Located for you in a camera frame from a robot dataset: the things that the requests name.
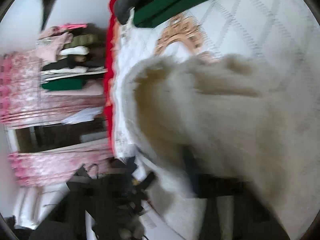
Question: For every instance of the green garment with striped cuffs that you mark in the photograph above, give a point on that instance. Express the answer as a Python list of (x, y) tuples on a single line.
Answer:
[(175, 2)]

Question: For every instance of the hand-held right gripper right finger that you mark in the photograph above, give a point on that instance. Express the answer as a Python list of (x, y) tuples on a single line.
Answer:
[(220, 187)]

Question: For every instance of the pile of assorted clothes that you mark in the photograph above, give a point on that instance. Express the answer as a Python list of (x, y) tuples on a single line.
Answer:
[(72, 52)]

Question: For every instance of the red floral blanket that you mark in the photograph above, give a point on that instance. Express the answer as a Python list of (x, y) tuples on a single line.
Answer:
[(110, 67)]

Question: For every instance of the white knitted cardigan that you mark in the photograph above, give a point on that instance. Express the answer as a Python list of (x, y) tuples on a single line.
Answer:
[(225, 117)]

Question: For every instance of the white cloth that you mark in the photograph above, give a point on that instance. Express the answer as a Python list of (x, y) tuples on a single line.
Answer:
[(82, 116)]

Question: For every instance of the black folded jacket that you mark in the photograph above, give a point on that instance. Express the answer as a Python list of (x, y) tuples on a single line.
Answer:
[(125, 7)]

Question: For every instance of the white diamond pattern sheet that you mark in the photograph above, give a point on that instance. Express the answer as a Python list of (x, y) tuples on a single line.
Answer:
[(262, 17)]

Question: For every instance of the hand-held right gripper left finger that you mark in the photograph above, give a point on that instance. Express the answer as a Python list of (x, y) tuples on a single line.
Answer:
[(107, 197)]

